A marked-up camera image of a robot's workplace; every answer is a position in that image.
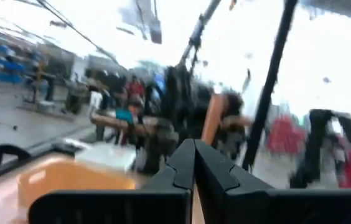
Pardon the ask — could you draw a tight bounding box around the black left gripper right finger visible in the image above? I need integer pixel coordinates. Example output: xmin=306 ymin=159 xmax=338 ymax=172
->
xmin=195 ymin=139 xmax=351 ymax=224

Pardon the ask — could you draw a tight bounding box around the salmon handle fork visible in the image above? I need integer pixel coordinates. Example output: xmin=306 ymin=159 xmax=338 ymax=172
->
xmin=200 ymin=93 xmax=230 ymax=146

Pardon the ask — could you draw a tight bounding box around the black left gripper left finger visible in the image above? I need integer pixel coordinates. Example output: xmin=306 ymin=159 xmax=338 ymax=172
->
xmin=28 ymin=139 xmax=196 ymax=224

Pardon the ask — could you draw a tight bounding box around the shelf with blue bins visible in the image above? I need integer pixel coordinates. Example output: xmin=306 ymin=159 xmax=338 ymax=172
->
xmin=0 ymin=43 xmax=27 ymax=85

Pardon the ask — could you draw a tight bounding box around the orange plastic bin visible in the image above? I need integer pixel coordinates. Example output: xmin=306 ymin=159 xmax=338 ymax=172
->
xmin=16 ymin=157 xmax=136 ymax=212

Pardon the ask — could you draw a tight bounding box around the white plastic bin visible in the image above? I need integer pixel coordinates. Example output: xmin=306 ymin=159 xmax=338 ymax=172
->
xmin=75 ymin=142 xmax=136 ymax=171

